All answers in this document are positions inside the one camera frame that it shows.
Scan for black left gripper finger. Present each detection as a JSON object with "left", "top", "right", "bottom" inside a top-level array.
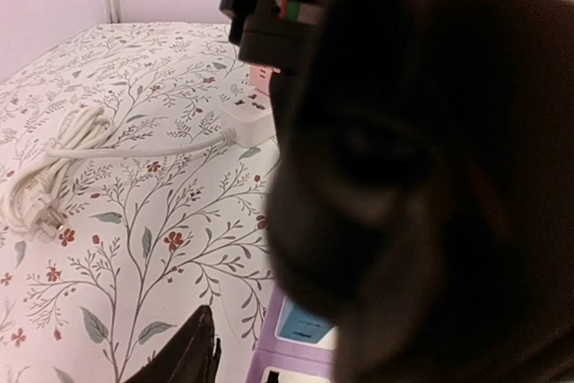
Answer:
[{"left": 126, "top": 305, "right": 222, "bottom": 383}]

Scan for purple power strip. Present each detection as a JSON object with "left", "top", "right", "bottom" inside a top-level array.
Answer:
[{"left": 246, "top": 287, "right": 337, "bottom": 383}]

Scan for blue plug adapter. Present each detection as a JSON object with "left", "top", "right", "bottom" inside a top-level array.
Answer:
[{"left": 274, "top": 297, "right": 337, "bottom": 350}]

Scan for white power strip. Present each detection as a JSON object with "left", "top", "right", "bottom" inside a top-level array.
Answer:
[{"left": 220, "top": 91, "right": 275, "bottom": 148}]

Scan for light pink cube socket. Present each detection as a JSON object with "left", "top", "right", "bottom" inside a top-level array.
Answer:
[{"left": 248, "top": 65, "right": 281, "bottom": 95}]

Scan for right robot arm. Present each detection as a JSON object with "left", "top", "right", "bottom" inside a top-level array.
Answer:
[{"left": 266, "top": 0, "right": 573, "bottom": 382}]

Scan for floral patterned table mat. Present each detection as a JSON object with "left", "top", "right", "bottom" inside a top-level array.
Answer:
[{"left": 1, "top": 23, "right": 277, "bottom": 382}]

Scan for white bundled cable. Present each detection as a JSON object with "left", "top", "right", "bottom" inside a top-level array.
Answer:
[{"left": 0, "top": 104, "right": 238, "bottom": 240}]

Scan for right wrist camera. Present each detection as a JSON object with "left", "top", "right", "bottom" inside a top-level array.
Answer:
[{"left": 220, "top": 0, "right": 321, "bottom": 74}]

